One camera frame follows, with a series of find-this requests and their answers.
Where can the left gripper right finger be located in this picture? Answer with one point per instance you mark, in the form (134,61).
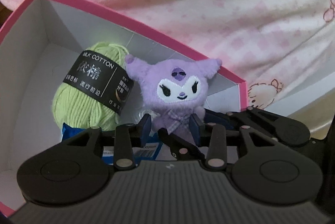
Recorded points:
(196,127)

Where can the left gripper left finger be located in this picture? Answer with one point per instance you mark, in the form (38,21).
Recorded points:
(145,125)

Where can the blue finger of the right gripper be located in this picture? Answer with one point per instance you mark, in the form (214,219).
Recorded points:
(179,148)
(217,118)

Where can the purple Kuromi plush toy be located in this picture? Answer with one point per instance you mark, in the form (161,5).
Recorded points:
(174,90)

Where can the green yarn ball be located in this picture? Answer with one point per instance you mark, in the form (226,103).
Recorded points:
(95,89)

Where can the clear plastic floss box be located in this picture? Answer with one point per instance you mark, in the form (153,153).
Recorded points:
(139,113)

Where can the golden satin blanket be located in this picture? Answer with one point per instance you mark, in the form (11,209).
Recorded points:
(313,106)

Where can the pink cartoon pillow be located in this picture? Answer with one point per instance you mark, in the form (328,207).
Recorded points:
(196,4)

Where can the pink cardboard box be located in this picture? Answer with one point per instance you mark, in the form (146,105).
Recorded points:
(39,43)

